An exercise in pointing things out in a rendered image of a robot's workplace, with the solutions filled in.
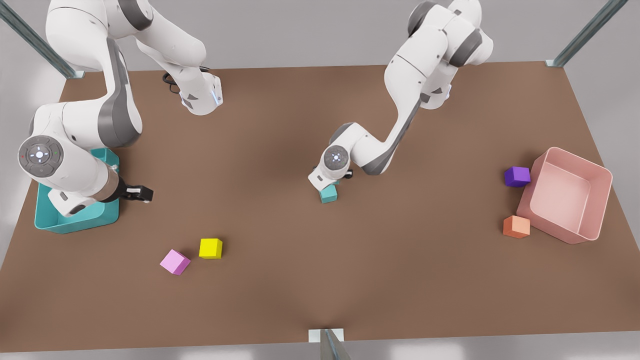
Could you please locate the teal tray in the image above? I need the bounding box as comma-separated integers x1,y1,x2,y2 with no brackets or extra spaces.
34,147,121,235

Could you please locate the pink cube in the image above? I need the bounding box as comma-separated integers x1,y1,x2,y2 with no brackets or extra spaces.
159,249,192,277

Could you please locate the yellow cube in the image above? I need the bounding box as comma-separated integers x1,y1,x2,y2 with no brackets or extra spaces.
198,238,224,260

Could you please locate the purple cube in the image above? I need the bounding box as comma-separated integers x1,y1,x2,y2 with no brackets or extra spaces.
504,166,532,189

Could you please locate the orange cube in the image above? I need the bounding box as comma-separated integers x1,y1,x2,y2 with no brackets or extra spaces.
502,215,531,239

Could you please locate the pink bin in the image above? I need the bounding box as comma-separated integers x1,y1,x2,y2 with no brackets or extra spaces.
516,146,614,245

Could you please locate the black cable loop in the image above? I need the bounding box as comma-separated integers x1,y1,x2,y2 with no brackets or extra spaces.
162,65,212,96

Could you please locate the silver frame post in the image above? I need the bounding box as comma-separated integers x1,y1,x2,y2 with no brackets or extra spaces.
308,328,352,360
545,0,629,69
0,0,85,80

